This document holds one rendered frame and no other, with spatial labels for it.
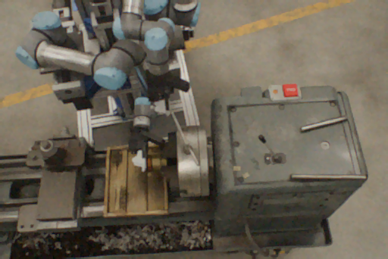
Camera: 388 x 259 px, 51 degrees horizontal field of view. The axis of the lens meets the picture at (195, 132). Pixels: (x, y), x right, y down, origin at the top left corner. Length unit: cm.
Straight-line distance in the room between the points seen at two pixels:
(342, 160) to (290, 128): 24
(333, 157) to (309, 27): 221
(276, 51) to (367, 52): 75
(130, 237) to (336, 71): 217
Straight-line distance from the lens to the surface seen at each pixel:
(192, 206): 195
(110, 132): 292
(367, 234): 300
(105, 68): 165
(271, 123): 170
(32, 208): 208
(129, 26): 152
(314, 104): 178
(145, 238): 222
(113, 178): 203
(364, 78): 356
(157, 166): 177
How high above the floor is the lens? 273
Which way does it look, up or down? 63 degrees down
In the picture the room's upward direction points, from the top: 3 degrees counter-clockwise
